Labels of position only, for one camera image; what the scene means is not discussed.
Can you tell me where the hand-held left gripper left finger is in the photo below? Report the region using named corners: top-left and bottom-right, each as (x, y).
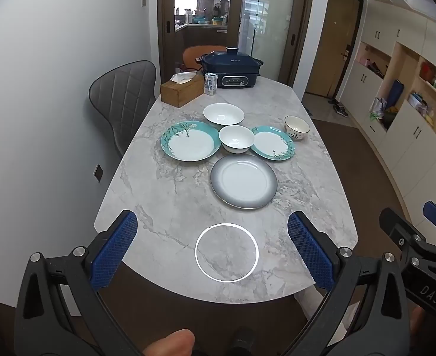
top-left (14, 209), bottom-right (139, 356)

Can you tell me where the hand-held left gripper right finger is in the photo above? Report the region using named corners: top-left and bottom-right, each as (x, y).
top-left (281, 211), bottom-right (411, 356)

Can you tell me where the red floral bowl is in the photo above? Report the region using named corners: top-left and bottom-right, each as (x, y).
top-left (284, 115), bottom-right (310, 142)

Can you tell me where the large teal floral plate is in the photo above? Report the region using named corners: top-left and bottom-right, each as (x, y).
top-left (161, 121), bottom-right (221, 162)

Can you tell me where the small white bowl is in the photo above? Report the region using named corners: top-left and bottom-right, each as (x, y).
top-left (218, 125), bottom-right (255, 154)

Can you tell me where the wide white bowl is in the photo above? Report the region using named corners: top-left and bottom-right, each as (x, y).
top-left (203, 103), bottom-right (245, 126)

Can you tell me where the person's left hand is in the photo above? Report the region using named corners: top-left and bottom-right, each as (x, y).
top-left (142, 329), bottom-right (195, 356)

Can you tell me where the grey rimmed white plate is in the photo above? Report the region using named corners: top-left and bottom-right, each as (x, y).
top-left (210, 155), bottom-right (279, 209)

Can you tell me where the small teal floral plate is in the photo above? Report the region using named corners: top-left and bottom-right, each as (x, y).
top-left (250, 125), bottom-right (296, 161)

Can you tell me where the blue bag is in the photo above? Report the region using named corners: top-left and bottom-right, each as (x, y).
top-left (386, 80), bottom-right (404, 110)

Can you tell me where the pair of dark shoes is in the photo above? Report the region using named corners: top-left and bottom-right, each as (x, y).
top-left (328, 98), bottom-right (349, 118)

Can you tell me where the grey quilted chair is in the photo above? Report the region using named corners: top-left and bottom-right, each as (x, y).
top-left (89, 60), bottom-right (157, 158)

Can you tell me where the wooden tissue box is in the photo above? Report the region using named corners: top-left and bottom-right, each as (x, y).
top-left (160, 74), bottom-right (205, 108)

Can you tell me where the white tissue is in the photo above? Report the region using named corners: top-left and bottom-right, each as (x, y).
top-left (170, 71), bottom-right (197, 85)

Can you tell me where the dark blue electric hotpot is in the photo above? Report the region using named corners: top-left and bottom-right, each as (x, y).
top-left (197, 47), bottom-right (262, 88)

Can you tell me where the wooden entry door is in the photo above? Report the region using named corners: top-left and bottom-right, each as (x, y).
top-left (306, 0), bottom-right (363, 98)

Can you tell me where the orange chair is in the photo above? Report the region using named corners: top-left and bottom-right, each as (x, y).
top-left (183, 45), bottom-right (228, 72)

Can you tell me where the white refrigerator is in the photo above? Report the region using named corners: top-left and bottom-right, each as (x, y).
top-left (240, 0), bottom-right (296, 81)

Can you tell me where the cream wall cabinet unit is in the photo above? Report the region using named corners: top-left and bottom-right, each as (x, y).
top-left (351, 0), bottom-right (436, 231)

